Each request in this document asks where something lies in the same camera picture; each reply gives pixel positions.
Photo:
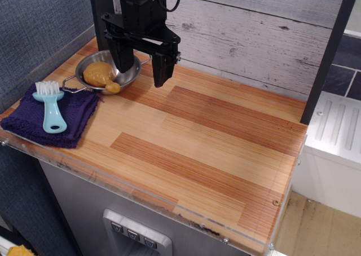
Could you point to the toy chicken drumstick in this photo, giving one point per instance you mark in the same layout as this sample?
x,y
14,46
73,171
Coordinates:
x,y
101,74

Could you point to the white toy sink unit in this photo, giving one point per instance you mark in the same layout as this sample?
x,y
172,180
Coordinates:
x,y
328,169

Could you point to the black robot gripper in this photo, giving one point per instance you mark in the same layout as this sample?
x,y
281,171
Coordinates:
x,y
141,25

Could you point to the purple folded cloth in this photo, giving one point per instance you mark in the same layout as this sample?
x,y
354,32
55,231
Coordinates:
x,y
27,119

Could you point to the grey toy fridge cabinet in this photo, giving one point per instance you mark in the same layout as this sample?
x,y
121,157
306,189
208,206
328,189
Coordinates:
x,y
196,224

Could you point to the silver dispenser button panel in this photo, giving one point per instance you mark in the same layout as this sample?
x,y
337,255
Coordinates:
x,y
128,237

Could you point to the yellow spiky toy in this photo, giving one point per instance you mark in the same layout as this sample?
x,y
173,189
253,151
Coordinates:
x,y
19,251

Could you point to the steel bowl with handles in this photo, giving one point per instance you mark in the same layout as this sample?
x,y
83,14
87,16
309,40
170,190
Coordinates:
x,y
124,79

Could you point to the light blue scrub brush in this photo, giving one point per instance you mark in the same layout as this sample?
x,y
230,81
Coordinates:
x,y
49,93

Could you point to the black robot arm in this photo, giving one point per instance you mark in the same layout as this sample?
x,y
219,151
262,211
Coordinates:
x,y
141,25

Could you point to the black right frame post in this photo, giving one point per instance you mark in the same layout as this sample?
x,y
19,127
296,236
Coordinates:
x,y
342,19

